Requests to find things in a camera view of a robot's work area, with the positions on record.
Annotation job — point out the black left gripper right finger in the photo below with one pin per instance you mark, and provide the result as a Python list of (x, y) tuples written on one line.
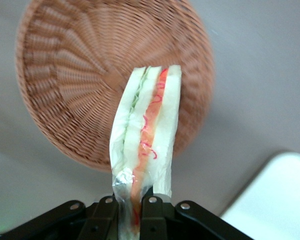
[(180, 222)]

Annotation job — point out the cream plastic tray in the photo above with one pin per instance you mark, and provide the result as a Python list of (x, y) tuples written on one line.
[(277, 200)]

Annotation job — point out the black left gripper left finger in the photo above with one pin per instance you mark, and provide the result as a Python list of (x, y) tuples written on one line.
[(65, 220)]

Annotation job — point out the brown wicker basket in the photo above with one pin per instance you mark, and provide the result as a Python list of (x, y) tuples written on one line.
[(65, 75)]

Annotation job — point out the triangle sandwich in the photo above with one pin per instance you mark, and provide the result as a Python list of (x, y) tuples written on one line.
[(145, 112)]

